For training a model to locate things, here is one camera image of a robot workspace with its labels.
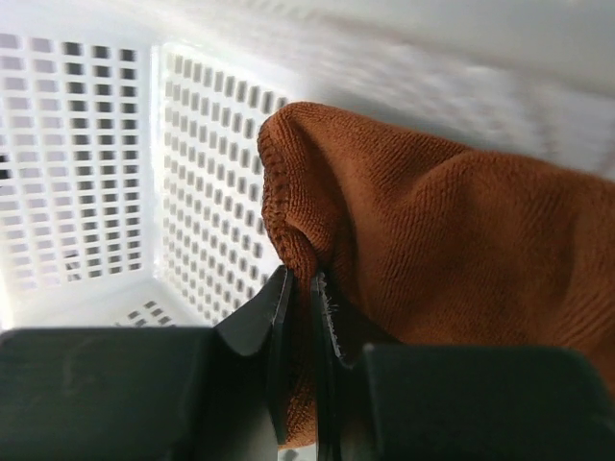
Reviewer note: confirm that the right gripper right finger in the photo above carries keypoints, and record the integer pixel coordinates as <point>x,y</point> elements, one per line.
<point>345,430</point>

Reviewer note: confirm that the white perforated plastic basket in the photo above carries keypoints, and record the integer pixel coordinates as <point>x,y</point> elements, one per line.
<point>130,178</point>

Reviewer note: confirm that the brown towel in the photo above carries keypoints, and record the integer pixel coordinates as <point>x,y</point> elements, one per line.
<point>435,241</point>

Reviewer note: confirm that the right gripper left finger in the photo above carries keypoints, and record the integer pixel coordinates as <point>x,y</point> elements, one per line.
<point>262,328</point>

